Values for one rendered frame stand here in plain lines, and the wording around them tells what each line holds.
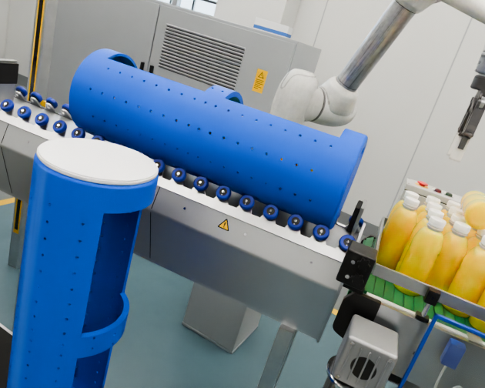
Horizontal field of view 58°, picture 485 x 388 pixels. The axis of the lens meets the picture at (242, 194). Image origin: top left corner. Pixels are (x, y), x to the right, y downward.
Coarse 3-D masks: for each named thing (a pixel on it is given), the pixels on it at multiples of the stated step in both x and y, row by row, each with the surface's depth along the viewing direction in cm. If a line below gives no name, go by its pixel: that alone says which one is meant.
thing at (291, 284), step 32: (0, 128) 148; (0, 160) 153; (32, 160) 145; (160, 192) 132; (160, 224) 134; (192, 224) 129; (224, 224) 126; (160, 256) 143; (192, 256) 136; (224, 256) 129; (256, 256) 124; (288, 256) 121; (320, 256) 119; (224, 288) 137; (256, 288) 131; (288, 288) 125; (320, 288) 119; (288, 320) 132; (320, 320) 126
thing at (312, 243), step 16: (0, 112) 149; (32, 128) 145; (160, 176) 133; (176, 192) 130; (192, 192) 130; (224, 208) 127; (240, 208) 126; (256, 224) 124; (272, 224) 123; (304, 240) 120; (336, 256) 118
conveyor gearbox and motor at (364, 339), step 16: (352, 320) 103; (368, 320) 104; (352, 336) 96; (368, 336) 97; (384, 336) 99; (352, 352) 96; (368, 352) 95; (384, 352) 94; (336, 368) 99; (352, 368) 97; (368, 368) 96; (384, 368) 94; (336, 384) 99; (352, 384) 98; (368, 384) 97; (384, 384) 96
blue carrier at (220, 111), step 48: (96, 96) 130; (144, 96) 126; (192, 96) 124; (240, 96) 135; (144, 144) 130; (192, 144) 123; (240, 144) 118; (288, 144) 115; (336, 144) 114; (240, 192) 128; (288, 192) 117; (336, 192) 111
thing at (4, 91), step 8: (0, 64) 153; (8, 64) 156; (16, 64) 159; (0, 72) 155; (8, 72) 158; (16, 72) 161; (0, 80) 156; (8, 80) 159; (16, 80) 162; (0, 88) 159; (8, 88) 162; (0, 96) 160; (8, 96) 164
